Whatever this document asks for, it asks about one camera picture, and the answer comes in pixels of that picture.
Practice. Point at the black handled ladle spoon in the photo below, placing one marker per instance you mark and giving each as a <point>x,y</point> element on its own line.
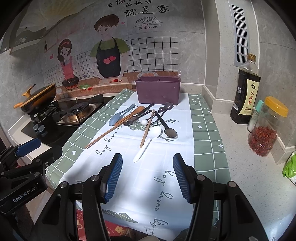
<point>169,132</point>

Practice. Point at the chili jar yellow lid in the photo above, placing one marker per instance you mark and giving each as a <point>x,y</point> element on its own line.
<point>265,132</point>

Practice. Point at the green white checkered tablecloth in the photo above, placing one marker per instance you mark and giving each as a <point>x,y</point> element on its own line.
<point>147,197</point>

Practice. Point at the small white round spoon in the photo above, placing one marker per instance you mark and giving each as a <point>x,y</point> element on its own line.
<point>145,122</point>

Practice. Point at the cartoon kitchen wall sticker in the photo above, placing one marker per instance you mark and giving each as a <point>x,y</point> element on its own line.
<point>76,44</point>

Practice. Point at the black wok wooden handle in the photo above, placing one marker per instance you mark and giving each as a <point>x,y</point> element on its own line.
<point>38,100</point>

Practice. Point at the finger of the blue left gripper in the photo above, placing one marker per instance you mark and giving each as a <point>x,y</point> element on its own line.
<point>28,147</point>

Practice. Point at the blue-grey plastic spoon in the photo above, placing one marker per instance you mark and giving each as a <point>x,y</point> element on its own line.
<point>118,116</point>

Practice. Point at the white plastic spoon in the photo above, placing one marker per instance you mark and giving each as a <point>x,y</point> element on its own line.
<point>154,132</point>

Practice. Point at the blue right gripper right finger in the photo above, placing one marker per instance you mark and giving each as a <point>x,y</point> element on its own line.
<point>183,176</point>

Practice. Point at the grey slotted spoon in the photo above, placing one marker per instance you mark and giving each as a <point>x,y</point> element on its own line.
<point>166,107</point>

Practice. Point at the wooden chopstick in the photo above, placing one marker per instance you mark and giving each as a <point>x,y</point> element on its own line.
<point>146,129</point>
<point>100,137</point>

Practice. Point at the small jar teal lid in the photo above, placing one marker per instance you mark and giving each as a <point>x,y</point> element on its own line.
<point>255,115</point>

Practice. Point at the black gas stove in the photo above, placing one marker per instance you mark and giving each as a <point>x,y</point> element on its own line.
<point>55,124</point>

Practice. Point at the steel spoon black handle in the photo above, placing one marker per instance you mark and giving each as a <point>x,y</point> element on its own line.
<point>139,115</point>

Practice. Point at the purple plastic utensil holder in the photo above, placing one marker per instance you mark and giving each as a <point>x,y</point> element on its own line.
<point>158,89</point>

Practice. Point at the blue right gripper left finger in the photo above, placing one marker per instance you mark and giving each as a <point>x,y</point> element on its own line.
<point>109,178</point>

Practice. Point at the grey wall vent grille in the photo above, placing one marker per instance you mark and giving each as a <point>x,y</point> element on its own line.
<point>241,35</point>

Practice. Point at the brown wooden spoon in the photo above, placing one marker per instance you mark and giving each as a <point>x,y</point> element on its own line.
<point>126,118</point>

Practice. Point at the green plastic bag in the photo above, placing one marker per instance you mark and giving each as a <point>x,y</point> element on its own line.
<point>289,169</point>

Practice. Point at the dark soy sauce bottle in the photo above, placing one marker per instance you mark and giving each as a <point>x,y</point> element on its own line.
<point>247,88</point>

